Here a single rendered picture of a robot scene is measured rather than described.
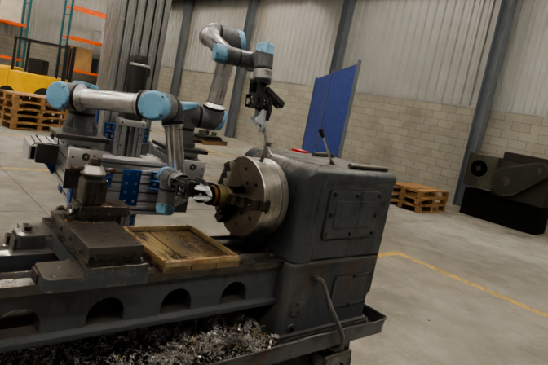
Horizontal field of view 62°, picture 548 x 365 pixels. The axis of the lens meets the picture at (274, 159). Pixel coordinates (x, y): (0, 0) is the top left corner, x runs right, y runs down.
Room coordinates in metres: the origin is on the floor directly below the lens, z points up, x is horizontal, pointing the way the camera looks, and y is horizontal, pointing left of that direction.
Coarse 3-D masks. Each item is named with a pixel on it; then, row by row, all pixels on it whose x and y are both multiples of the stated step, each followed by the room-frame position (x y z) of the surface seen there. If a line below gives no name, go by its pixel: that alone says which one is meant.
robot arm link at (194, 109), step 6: (180, 102) 2.32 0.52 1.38; (186, 102) 2.34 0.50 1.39; (192, 102) 2.39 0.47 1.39; (186, 108) 2.30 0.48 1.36; (192, 108) 2.31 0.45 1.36; (198, 108) 2.34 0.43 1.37; (186, 114) 2.30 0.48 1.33; (192, 114) 2.32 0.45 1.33; (198, 114) 2.33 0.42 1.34; (186, 120) 2.30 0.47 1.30; (192, 120) 2.32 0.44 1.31; (198, 120) 2.33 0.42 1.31; (186, 126) 2.30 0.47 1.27; (192, 126) 2.33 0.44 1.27; (198, 126) 2.36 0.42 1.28
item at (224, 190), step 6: (210, 186) 1.67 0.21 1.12; (216, 186) 1.69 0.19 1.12; (222, 186) 1.69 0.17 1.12; (204, 192) 1.69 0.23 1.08; (216, 192) 1.66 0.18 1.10; (222, 192) 1.67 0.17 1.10; (228, 192) 1.68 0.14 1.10; (216, 198) 1.65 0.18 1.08; (222, 198) 1.66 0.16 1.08; (228, 198) 1.68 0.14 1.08; (210, 204) 1.66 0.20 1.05; (216, 204) 1.67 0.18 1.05; (222, 204) 1.68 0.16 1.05
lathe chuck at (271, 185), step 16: (240, 160) 1.79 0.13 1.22; (256, 160) 1.76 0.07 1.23; (240, 176) 1.78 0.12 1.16; (256, 176) 1.70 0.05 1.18; (272, 176) 1.72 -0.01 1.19; (240, 192) 1.83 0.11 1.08; (256, 192) 1.69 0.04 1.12; (272, 192) 1.68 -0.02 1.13; (240, 208) 1.75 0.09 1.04; (272, 208) 1.68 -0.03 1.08; (240, 224) 1.74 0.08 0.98; (256, 224) 1.66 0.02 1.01; (272, 224) 1.72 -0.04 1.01
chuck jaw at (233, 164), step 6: (228, 162) 1.78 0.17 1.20; (234, 162) 1.79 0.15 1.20; (228, 168) 1.78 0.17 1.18; (234, 168) 1.78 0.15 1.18; (222, 174) 1.77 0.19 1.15; (228, 174) 1.75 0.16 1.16; (234, 174) 1.77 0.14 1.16; (222, 180) 1.73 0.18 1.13; (228, 180) 1.74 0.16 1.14; (234, 180) 1.76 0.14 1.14; (228, 186) 1.73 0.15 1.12; (234, 186) 1.75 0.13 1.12; (240, 186) 1.77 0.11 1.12
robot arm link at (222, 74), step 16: (224, 32) 2.26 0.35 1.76; (240, 32) 2.31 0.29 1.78; (240, 48) 2.31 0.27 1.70; (224, 64) 2.32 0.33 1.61; (224, 80) 2.34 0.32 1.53; (208, 96) 2.38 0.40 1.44; (224, 96) 2.38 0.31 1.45; (208, 112) 2.35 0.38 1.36; (224, 112) 2.41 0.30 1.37; (208, 128) 2.38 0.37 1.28
